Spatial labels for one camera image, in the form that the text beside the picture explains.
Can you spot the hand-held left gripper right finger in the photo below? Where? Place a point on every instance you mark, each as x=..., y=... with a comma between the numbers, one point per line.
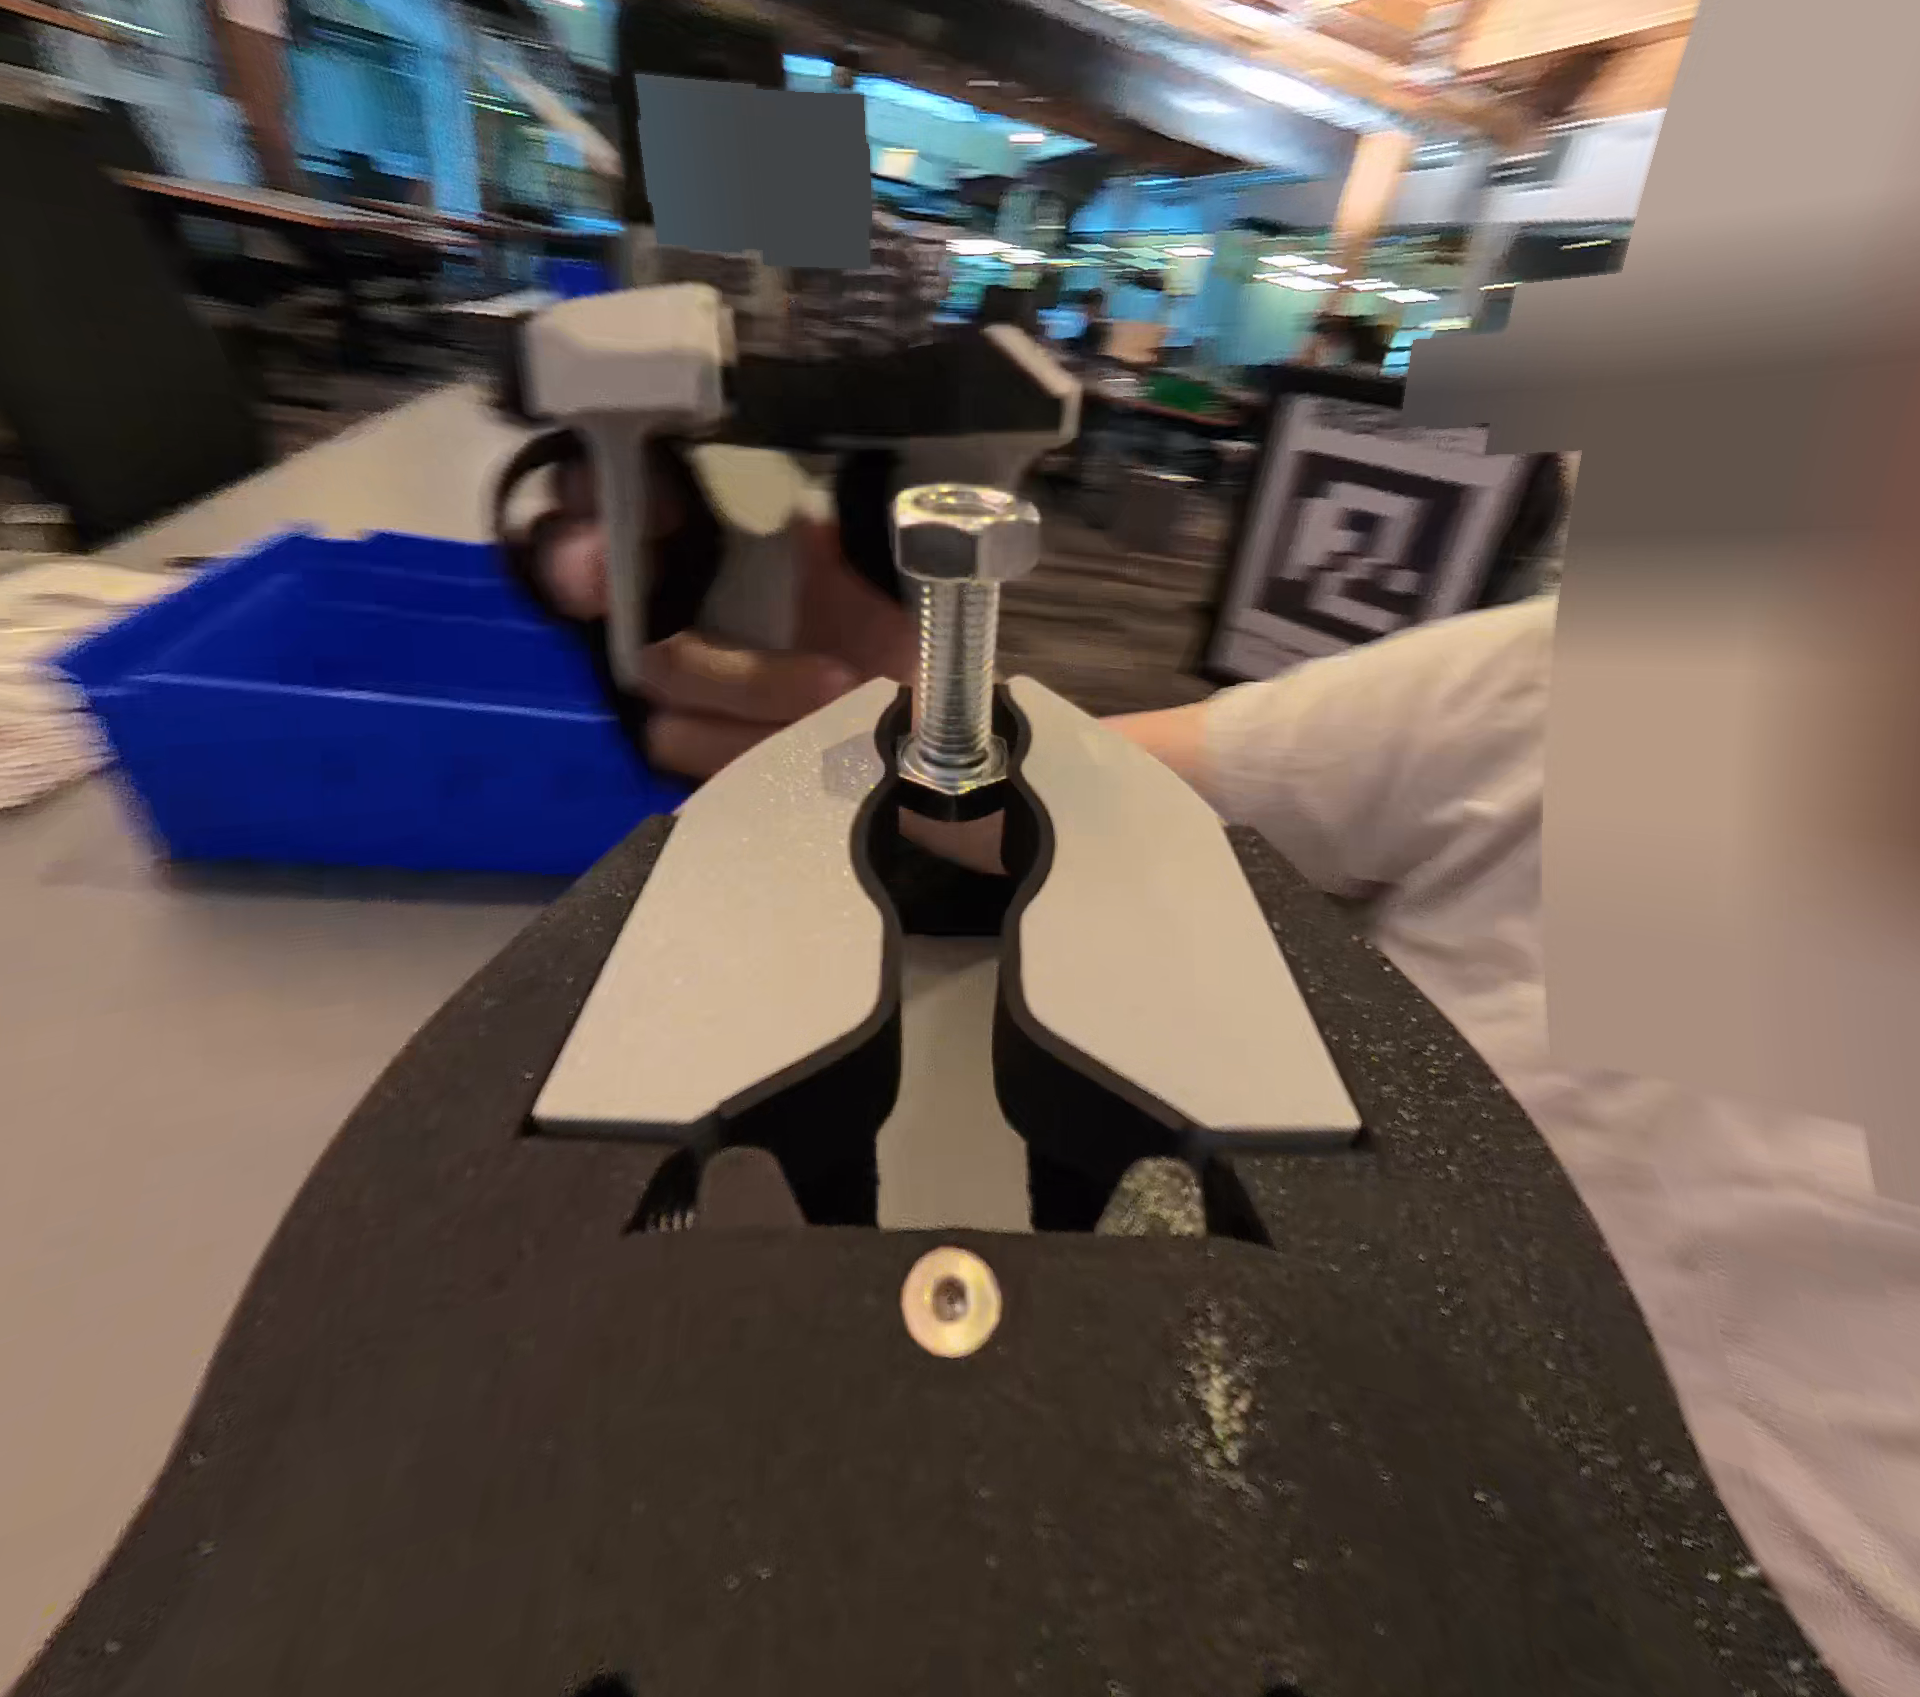
x=1185, y=978

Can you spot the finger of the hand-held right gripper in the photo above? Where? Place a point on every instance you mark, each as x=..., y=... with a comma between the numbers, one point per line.
x=1042, y=386
x=623, y=354

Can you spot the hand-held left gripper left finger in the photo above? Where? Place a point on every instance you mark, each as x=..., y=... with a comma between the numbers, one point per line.
x=720, y=978

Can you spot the large silver hex bolt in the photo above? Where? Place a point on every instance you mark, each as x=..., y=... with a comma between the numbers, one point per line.
x=956, y=663

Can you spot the large silver hex nut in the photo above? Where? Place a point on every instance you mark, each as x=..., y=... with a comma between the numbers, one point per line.
x=955, y=766

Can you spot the blue plastic bin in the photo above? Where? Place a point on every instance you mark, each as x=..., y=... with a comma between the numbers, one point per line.
x=374, y=766

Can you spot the person's right hand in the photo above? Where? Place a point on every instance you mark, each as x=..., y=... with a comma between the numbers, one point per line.
x=749, y=708

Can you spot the RIGHT marker sign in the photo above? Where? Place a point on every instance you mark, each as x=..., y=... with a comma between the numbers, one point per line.
x=1348, y=558

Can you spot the printed paper sheet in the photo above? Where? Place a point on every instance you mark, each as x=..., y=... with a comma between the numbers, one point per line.
x=44, y=708

